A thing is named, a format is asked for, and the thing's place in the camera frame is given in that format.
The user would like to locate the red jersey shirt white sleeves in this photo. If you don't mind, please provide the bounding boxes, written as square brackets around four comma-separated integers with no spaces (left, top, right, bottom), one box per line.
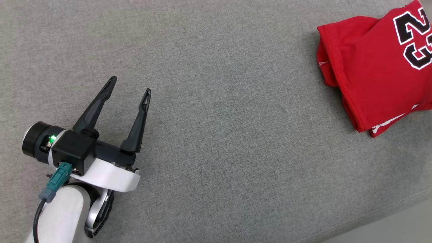
[316,0,432,133]

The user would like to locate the teal plug left camera cable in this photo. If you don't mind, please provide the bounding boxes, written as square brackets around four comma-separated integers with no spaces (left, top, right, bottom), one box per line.
[33,162,73,243]

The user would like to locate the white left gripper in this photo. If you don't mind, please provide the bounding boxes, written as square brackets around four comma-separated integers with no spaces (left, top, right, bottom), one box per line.
[22,76,152,193]

